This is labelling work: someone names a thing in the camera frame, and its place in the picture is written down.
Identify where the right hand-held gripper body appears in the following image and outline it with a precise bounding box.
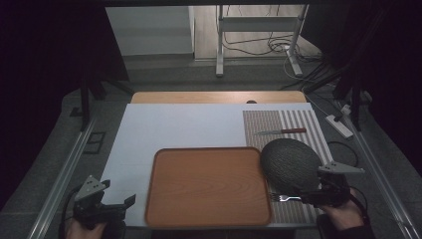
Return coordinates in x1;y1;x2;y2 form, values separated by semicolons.
308;160;366;209

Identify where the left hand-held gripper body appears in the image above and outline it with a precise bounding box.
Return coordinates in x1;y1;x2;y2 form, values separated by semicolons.
72;174;127;231

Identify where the silver fork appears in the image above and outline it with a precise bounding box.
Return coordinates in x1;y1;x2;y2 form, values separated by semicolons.
269;192;303;204

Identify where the person's left hand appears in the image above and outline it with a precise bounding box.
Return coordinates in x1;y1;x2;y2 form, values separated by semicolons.
65;218;107;239

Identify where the person's right hand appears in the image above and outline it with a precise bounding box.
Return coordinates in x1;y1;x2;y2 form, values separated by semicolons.
318;187;366;232

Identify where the white power strip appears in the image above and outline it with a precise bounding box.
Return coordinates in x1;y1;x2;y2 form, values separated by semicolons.
324;114;355;139

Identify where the brown wooden tray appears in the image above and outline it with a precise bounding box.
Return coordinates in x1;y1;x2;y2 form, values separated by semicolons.
144;146;274;229

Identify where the striped placemat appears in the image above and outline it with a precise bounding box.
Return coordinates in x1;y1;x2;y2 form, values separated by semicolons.
242;109;334;226

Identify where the white board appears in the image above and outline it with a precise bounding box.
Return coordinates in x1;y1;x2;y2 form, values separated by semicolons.
99;102;320;231

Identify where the black metal stand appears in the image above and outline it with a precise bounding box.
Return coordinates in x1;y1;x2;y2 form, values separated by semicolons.
331;6;392;132
69;6;135;132

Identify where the wooden table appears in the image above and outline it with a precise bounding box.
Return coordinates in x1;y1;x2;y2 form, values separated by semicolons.
130;91;309;105

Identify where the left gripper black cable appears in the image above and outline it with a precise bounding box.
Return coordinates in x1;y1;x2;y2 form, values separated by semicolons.
58;186;83;239

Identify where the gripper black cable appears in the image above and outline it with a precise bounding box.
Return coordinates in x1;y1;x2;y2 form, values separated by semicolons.
347;192;370;225
58;186;83;239

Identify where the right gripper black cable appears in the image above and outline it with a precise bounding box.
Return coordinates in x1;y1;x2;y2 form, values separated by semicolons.
347;192;370;225

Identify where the aluminium rail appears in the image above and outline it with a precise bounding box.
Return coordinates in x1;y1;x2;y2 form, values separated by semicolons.
337;99;422;239
25;117;98;239

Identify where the black cable loop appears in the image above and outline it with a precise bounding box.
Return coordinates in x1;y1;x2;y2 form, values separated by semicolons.
326;140;360;168

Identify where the knife with brown handle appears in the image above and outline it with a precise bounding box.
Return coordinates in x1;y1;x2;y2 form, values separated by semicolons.
254;126;308;136

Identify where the tangle of floor cables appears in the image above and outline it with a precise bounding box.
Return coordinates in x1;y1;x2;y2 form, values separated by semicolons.
216;4;324;83

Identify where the white metal desk frame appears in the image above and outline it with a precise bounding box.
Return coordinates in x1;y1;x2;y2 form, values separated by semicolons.
215;3;311;79

